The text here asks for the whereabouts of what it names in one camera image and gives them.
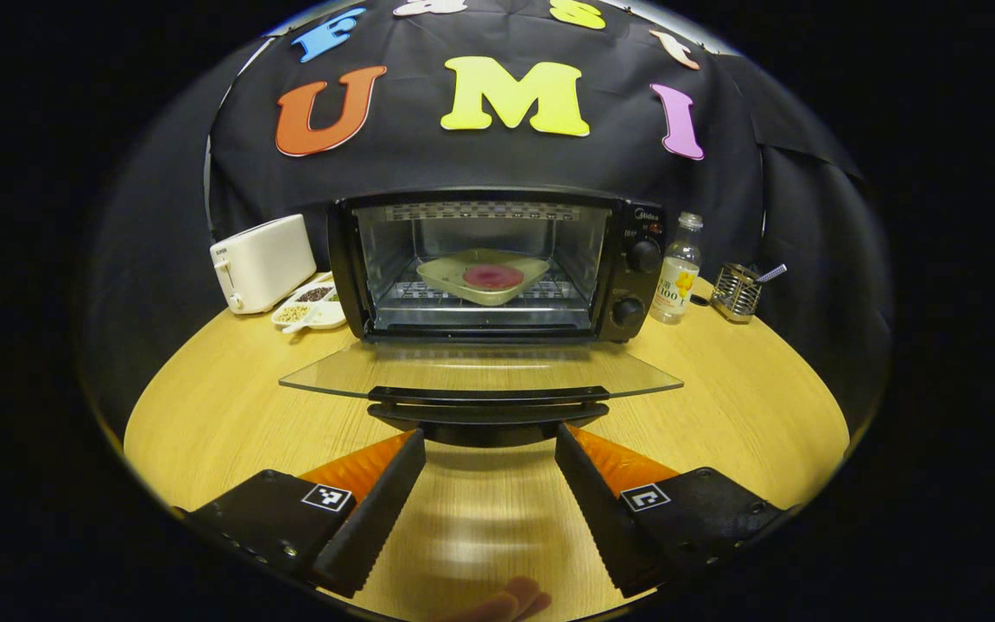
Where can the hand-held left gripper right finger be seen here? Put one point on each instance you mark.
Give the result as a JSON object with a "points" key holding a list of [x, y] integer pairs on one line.
{"points": [[601, 518]]}

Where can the pink round food slice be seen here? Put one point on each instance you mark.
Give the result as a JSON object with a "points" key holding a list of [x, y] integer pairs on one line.
{"points": [[493, 276]]}

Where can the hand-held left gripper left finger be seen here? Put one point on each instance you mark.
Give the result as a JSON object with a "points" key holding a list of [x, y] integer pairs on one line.
{"points": [[381, 510]]}

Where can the clear glass bottle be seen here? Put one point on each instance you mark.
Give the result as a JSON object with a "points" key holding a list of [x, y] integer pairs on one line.
{"points": [[676, 276]]}

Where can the cream square plate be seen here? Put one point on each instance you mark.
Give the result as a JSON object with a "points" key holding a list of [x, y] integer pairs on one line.
{"points": [[446, 275]]}

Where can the metal spoon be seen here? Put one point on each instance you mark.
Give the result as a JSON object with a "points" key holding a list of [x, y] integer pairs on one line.
{"points": [[772, 273]]}

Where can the black backdrop cloth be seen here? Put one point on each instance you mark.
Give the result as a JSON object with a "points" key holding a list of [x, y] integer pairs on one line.
{"points": [[428, 164]]}

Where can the black electric oven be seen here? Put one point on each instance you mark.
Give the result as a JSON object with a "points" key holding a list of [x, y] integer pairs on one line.
{"points": [[636, 259]]}

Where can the white toaster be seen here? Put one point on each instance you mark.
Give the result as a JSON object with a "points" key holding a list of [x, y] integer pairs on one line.
{"points": [[269, 259]]}

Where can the white divided snack dish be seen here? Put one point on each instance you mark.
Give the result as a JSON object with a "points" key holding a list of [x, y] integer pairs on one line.
{"points": [[312, 309]]}

